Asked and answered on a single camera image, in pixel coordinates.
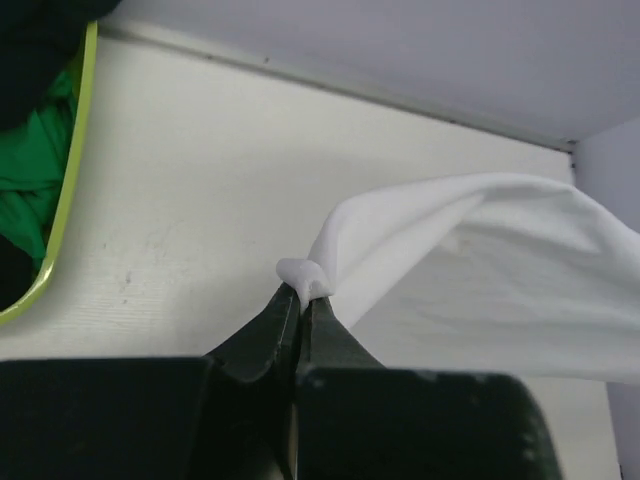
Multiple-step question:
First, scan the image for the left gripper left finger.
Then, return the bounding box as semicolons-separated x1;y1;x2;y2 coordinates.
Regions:
202;284;299;479

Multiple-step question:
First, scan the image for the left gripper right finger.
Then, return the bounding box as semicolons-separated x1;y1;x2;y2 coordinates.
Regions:
295;300;500;479

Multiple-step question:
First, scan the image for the white t shirt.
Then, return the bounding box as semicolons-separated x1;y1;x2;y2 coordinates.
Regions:
276;173;639;384

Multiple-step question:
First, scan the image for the lime green plastic basket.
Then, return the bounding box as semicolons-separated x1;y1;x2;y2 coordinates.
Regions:
1;21;98;325

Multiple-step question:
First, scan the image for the green t shirt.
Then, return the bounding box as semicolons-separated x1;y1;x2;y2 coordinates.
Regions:
1;69;77;271

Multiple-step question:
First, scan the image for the black t shirt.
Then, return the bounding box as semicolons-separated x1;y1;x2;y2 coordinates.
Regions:
1;0;119;130

